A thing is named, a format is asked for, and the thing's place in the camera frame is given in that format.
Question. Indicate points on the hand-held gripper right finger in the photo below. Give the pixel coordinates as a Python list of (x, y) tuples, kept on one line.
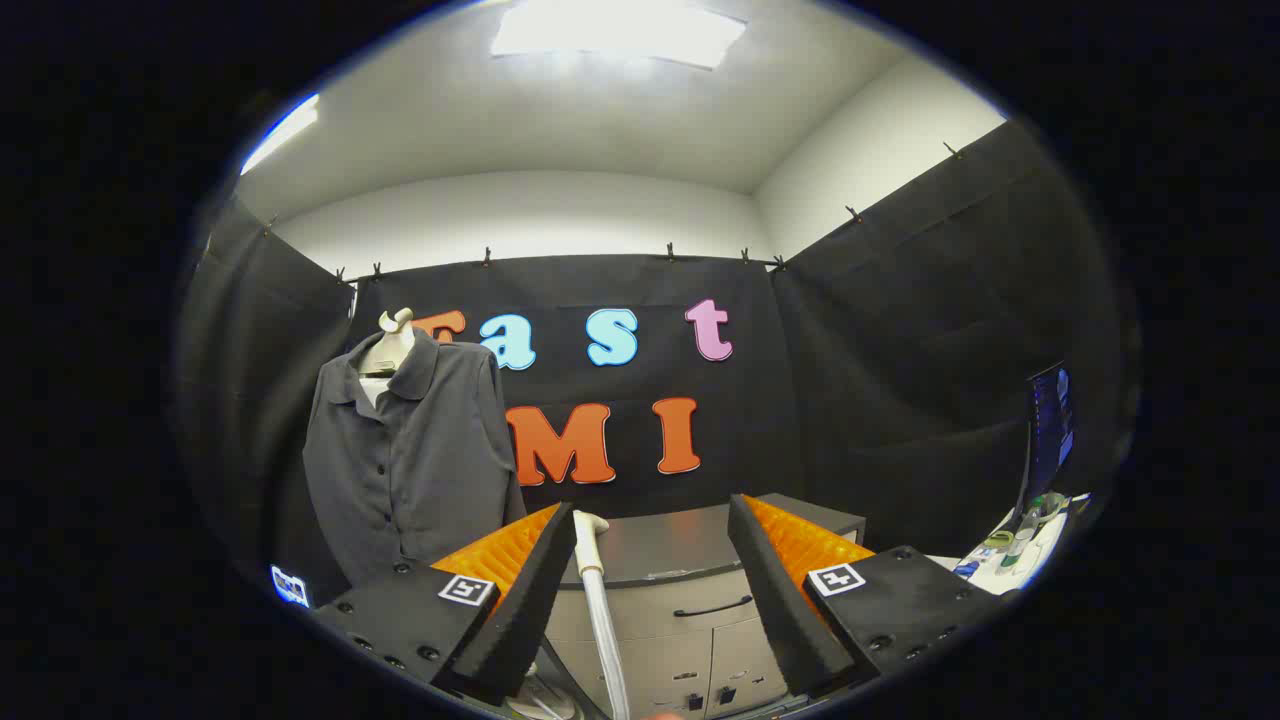
[(770, 590)]

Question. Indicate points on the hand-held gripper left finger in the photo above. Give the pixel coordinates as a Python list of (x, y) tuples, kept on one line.
[(540, 590)]

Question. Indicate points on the white garment steamer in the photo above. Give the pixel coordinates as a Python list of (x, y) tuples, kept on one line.
[(591, 545)]

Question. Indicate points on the dark grey button shirt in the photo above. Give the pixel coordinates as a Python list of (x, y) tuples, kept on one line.
[(420, 470)]

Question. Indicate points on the cream clothes hanger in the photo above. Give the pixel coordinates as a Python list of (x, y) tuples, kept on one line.
[(388, 350)]

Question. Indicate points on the grey cabinet with drawers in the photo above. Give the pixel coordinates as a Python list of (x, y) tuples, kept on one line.
[(660, 545)]

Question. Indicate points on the pile of small desk items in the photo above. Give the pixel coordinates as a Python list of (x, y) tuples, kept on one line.
[(1015, 550)]

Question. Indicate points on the dark computer monitor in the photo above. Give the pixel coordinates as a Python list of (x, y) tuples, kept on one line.
[(1048, 430)]

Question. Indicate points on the row of black clips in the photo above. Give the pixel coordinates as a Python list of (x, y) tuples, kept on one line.
[(670, 250)]

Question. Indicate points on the narrow ceiling light strip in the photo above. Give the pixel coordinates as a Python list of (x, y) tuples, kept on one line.
[(282, 130)]

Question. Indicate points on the large ceiling light panel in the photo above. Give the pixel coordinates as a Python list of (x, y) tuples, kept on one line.
[(620, 32)]

